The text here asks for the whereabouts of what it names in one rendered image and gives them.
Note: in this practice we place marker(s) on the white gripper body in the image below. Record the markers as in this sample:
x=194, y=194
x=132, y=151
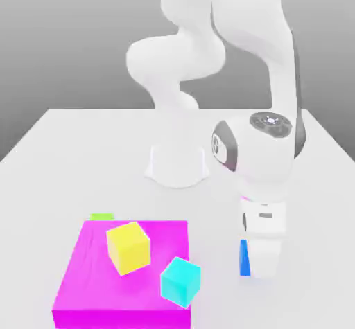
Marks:
x=265, y=257

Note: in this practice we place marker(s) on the small blue cube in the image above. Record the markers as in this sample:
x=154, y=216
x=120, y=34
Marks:
x=244, y=259

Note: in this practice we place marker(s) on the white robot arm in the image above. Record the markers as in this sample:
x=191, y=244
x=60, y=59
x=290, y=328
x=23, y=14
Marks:
x=277, y=57

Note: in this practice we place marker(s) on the small cyan cube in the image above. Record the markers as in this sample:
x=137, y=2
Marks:
x=180, y=282

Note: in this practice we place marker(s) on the small yellow cube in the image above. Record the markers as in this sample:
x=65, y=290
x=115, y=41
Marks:
x=129, y=247

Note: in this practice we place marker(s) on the small green cube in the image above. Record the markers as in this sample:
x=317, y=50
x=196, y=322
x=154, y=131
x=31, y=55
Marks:
x=101, y=216

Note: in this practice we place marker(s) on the large magenta box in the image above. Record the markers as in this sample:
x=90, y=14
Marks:
x=91, y=287

